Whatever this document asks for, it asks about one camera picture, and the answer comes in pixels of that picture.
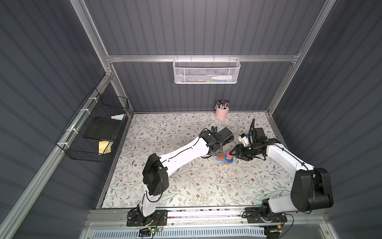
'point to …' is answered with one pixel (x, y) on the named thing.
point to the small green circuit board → (147, 231)
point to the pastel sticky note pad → (119, 117)
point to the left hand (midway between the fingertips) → (217, 152)
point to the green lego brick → (226, 164)
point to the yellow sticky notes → (105, 147)
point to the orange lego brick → (223, 156)
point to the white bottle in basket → (222, 77)
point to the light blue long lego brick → (224, 159)
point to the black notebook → (102, 127)
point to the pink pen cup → (220, 114)
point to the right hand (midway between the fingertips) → (233, 155)
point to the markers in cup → (223, 104)
